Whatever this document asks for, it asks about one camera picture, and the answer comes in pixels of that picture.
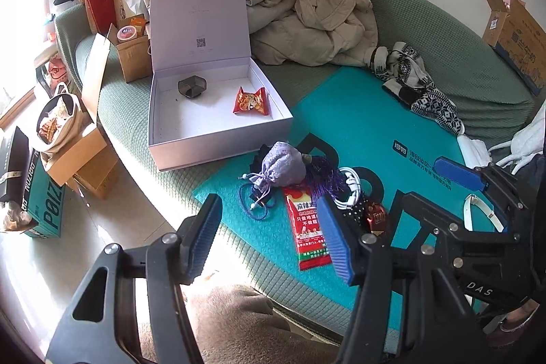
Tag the white folded cloth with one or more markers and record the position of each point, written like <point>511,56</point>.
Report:
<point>473,148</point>

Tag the teal bubble mailer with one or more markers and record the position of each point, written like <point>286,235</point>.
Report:
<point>362,125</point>

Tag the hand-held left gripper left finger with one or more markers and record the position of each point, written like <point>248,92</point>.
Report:
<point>204,238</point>

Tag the black polka dot scrunchie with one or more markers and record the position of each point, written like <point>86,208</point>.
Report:
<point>356,212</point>

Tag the person's right hand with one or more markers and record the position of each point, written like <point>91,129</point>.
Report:
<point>514,323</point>

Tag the large open cardboard box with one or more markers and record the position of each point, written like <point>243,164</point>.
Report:
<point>85,159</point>

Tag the small open cardboard box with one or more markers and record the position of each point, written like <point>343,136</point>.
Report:
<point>134,61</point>

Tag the beige coat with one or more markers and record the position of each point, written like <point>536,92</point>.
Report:
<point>307,18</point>

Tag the orange jar white lid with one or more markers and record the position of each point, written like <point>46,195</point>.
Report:
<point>127,33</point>

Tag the red box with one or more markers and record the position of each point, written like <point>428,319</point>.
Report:
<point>99,3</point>

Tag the purple tassel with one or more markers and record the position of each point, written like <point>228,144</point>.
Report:
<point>320,176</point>

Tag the small red candy packet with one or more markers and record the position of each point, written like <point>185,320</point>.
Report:
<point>377,217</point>

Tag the printed cardboard box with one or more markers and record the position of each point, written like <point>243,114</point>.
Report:
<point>516,35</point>

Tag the white gift box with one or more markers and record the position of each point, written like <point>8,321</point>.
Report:
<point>200,121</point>

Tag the beige tote bag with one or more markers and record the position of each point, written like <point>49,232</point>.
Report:
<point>59,121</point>

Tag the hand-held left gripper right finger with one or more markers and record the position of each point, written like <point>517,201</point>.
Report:
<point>335,240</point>

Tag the green sofa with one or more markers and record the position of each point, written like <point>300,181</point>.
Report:
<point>128,104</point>

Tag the black white knit scarf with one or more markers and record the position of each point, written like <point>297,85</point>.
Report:
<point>409,74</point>

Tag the dark hexagonal dish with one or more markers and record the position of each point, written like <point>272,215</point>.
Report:
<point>192,87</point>

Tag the long red snack packet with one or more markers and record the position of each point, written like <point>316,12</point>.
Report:
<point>307,232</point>

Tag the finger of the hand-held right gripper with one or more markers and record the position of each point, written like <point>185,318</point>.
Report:
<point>458,173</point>
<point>426,210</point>

